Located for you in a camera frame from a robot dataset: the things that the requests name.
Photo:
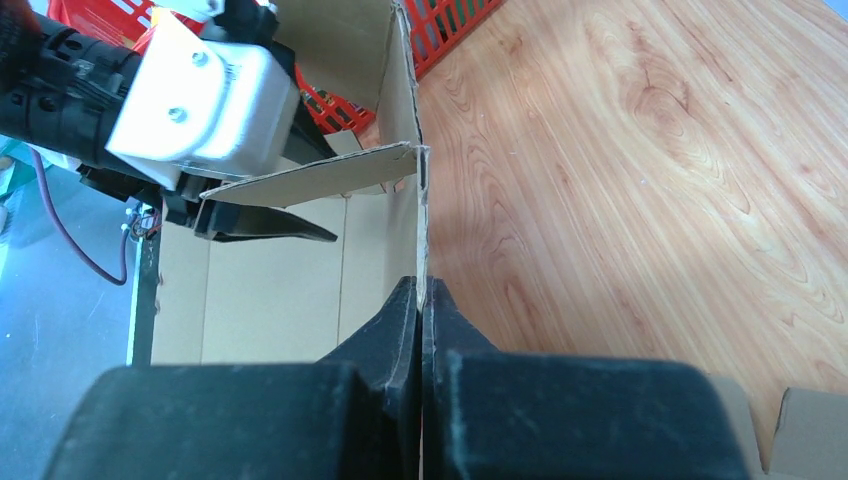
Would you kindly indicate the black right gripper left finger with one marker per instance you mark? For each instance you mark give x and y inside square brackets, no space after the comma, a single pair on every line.
[353,414]

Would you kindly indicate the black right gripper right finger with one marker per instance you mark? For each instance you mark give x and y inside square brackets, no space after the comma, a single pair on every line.
[488,414]

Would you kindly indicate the red plastic basket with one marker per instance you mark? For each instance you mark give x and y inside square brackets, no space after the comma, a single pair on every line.
[356,62]

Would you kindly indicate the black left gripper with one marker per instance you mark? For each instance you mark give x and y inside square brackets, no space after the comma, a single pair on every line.
[216,221]

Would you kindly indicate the brown cardboard box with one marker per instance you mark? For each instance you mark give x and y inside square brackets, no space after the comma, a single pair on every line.
[290,299]

